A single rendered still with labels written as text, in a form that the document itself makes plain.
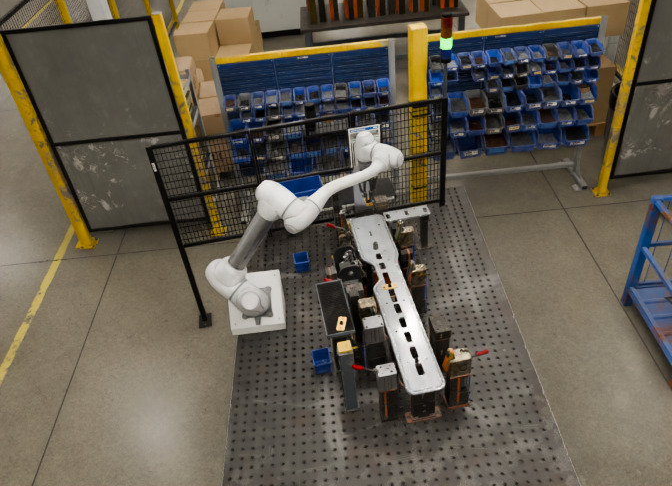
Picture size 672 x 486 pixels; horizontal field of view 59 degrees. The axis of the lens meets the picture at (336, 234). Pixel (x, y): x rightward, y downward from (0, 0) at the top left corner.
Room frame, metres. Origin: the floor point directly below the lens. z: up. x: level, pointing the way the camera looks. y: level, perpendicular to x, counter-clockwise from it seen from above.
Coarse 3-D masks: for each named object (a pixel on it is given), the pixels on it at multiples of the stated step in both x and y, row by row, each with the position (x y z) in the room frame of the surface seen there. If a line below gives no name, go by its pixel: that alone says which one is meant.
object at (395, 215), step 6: (396, 210) 3.03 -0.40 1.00; (402, 210) 3.03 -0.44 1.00; (408, 210) 3.02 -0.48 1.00; (414, 210) 3.01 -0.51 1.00; (420, 210) 3.01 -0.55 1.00; (384, 216) 2.99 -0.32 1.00; (390, 216) 2.98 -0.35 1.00; (396, 216) 2.97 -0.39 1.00; (402, 216) 2.97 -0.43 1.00; (408, 216) 2.96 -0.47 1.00; (414, 216) 2.95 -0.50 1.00; (420, 216) 2.95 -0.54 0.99
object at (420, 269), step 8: (416, 272) 2.40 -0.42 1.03; (424, 272) 2.41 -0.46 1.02; (416, 280) 2.40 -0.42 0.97; (424, 280) 2.41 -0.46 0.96; (416, 288) 2.41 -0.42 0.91; (424, 288) 2.41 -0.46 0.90; (416, 296) 2.41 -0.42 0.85; (424, 296) 2.41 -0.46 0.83; (416, 304) 2.40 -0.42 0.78; (424, 304) 2.41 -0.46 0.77; (424, 312) 2.40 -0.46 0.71
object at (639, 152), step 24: (648, 0) 4.23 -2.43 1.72; (648, 24) 4.25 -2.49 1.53; (648, 48) 4.27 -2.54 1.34; (624, 72) 4.28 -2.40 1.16; (648, 72) 4.27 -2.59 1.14; (624, 96) 4.24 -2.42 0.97; (648, 96) 4.27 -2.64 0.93; (624, 120) 4.26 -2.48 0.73; (648, 120) 4.28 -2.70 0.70; (624, 144) 4.28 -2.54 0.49; (648, 144) 4.28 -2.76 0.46; (624, 168) 4.28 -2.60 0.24; (648, 168) 4.28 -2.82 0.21; (600, 192) 4.26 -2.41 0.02
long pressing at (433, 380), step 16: (352, 224) 2.94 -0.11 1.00; (368, 224) 2.92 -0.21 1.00; (384, 224) 2.91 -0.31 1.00; (368, 240) 2.77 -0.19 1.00; (384, 240) 2.75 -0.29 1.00; (368, 256) 2.62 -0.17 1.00; (384, 256) 2.61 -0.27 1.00; (384, 272) 2.47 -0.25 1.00; (400, 272) 2.46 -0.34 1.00; (400, 288) 2.33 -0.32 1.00; (384, 304) 2.22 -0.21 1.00; (400, 304) 2.21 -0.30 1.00; (384, 320) 2.10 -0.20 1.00; (416, 320) 2.08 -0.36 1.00; (400, 336) 1.99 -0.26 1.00; (416, 336) 1.98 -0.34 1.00; (400, 352) 1.89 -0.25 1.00; (432, 352) 1.87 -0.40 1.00; (400, 368) 1.79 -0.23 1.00; (432, 368) 1.77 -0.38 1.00; (416, 384) 1.69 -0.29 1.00; (432, 384) 1.68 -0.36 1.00
